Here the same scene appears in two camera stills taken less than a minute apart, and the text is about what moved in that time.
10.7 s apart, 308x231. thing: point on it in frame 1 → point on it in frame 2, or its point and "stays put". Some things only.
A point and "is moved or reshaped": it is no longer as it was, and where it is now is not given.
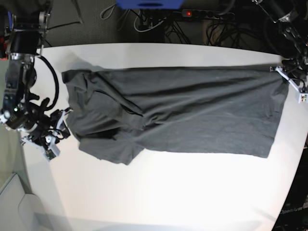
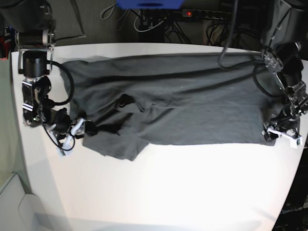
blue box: (150, 4) stays put
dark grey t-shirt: (117, 112) is moved or reshaped
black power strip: (207, 14) stays put
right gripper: (297, 69) → (285, 121)
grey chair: (19, 211) stays put
